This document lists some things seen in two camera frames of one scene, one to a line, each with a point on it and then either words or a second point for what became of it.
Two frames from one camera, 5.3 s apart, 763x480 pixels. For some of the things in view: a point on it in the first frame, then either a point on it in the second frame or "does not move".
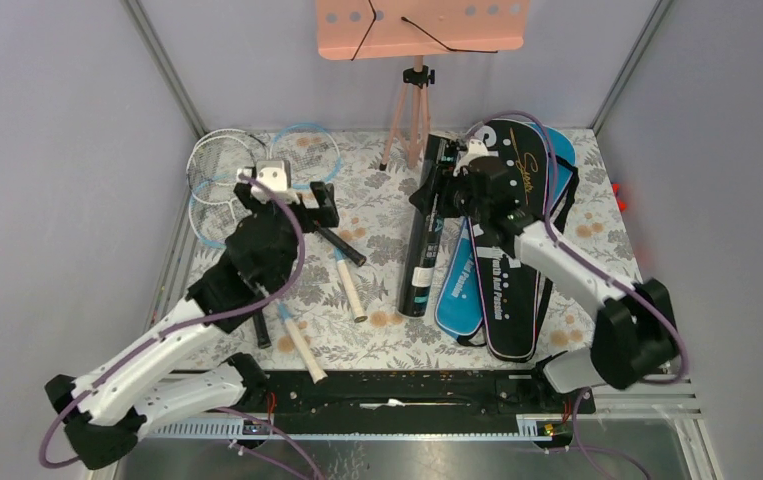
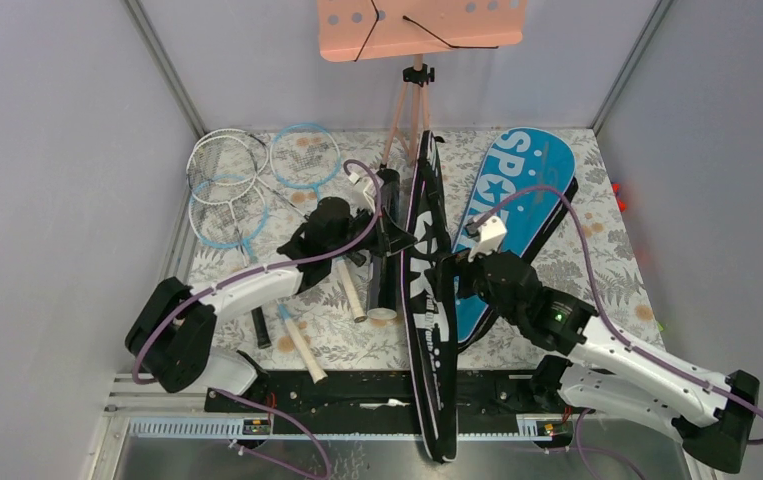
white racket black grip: [214, 164] does not move
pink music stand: [380, 29] does not move
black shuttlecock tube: [428, 205] to [383, 278]
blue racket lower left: [216, 215] does not move
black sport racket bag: [508, 284] to [430, 317]
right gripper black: [444, 181] to [458, 264]
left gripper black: [324, 195] to [389, 237]
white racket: [216, 209] to [224, 167]
